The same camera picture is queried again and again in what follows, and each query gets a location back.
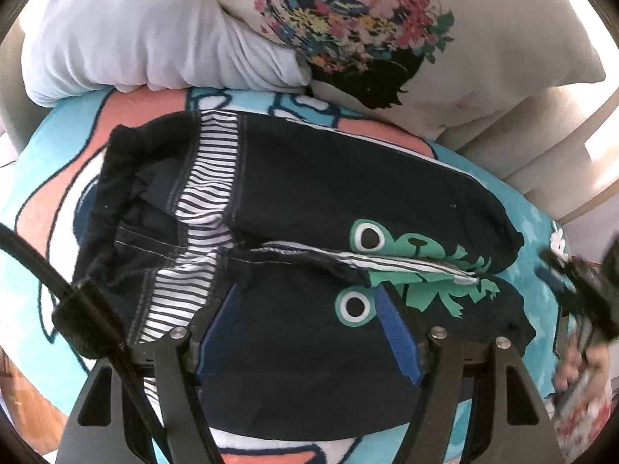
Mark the person's right hand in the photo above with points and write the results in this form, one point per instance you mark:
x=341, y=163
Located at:
x=578, y=367

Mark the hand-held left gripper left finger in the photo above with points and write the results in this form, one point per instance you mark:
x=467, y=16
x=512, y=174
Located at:
x=216, y=333

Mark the dark navy frog print pants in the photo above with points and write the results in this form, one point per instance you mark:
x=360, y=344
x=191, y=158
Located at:
x=309, y=188

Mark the turquoise and pink printed blanket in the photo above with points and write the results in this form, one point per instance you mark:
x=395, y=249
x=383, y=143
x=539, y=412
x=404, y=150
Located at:
x=53, y=193

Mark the pale blue pillow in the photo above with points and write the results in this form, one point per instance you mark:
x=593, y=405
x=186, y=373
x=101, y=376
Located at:
x=135, y=34

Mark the beige upholstered headboard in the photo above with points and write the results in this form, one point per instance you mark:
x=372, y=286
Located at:
x=556, y=130

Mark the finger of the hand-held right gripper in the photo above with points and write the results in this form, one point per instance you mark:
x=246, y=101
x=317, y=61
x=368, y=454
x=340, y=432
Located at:
x=556, y=275

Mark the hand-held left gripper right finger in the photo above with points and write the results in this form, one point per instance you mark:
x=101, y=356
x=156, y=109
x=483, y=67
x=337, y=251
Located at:
x=399, y=338

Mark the cream floral print pillow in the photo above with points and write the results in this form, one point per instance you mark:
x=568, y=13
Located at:
x=435, y=24

